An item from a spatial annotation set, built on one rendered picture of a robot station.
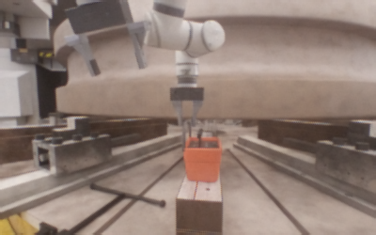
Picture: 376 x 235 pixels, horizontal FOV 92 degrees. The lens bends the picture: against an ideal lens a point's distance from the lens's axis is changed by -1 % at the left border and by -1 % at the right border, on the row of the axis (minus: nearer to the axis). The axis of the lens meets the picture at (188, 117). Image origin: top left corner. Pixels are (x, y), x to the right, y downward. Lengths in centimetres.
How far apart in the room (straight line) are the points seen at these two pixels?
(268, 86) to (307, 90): 28
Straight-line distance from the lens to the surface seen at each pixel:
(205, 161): 65
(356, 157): 150
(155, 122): 299
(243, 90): 127
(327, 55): 183
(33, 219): 151
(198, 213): 61
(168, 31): 54
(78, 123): 169
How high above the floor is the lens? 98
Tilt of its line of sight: 5 degrees down
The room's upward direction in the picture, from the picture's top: straight up
